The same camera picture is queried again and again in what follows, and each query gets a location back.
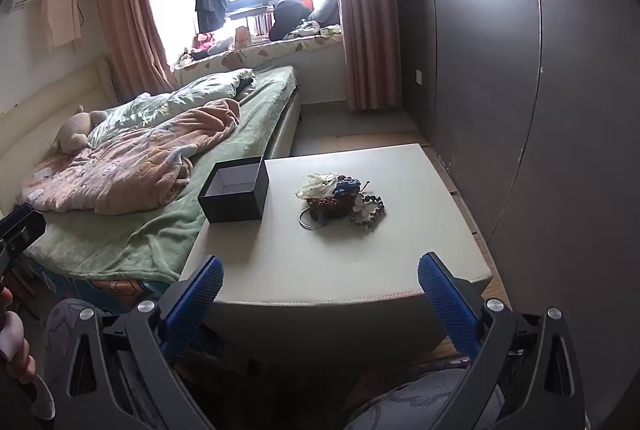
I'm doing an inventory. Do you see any black jewelry box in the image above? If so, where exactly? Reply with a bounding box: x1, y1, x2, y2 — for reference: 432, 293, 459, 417
198, 157, 269, 224

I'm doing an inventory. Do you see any dark multicolour bead bracelet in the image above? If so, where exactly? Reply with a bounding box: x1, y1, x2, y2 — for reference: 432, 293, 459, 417
348, 192, 388, 231

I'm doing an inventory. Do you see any brown rudraksha bead bracelet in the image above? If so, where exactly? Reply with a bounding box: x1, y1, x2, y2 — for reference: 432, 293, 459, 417
305, 194, 357, 222

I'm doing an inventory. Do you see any blue flower hair accessory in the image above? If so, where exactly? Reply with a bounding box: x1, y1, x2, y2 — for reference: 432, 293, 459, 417
332, 176, 361, 198

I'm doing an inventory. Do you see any pink butterfly brooch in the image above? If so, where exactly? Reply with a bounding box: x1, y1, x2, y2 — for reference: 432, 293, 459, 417
352, 194, 378, 218

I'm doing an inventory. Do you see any left hand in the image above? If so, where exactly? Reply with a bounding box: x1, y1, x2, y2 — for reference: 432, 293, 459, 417
1, 287, 37, 384

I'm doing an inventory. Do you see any green bed sheet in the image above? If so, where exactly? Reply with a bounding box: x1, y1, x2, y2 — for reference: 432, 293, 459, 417
27, 66, 297, 283

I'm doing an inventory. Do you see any beige plush toy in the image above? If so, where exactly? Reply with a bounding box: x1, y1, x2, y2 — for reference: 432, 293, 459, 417
54, 105, 107, 156

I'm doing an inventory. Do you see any white padded table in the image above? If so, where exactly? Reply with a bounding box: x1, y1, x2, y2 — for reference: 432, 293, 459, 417
186, 144, 491, 365

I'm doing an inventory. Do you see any pink fleece blanket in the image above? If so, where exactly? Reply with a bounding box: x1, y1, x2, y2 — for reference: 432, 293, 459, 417
15, 98, 241, 216

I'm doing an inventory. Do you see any left pink curtain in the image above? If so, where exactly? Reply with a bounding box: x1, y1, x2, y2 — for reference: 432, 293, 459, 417
96, 0, 178, 102

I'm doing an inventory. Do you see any pink curtain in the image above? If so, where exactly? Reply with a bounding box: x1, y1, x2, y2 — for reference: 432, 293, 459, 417
96, 0, 178, 102
340, 0, 400, 110

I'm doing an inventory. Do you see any hanging beige towel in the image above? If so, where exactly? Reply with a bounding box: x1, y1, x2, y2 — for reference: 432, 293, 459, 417
41, 0, 81, 52

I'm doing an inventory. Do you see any light green floral duvet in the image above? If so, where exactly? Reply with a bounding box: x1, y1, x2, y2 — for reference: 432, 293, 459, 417
88, 69, 255, 148

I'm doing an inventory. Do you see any floral window seat cushion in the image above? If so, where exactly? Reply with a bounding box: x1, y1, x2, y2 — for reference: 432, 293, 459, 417
172, 27, 343, 86

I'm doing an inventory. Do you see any dark wardrobe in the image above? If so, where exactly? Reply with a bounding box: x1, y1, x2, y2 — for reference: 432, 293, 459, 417
397, 0, 639, 426

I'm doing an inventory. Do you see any black bag on sill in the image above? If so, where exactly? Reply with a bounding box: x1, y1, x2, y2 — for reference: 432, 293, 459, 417
269, 0, 311, 41

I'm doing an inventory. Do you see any right pink curtain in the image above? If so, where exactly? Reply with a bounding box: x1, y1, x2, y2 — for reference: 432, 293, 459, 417
340, 0, 400, 110

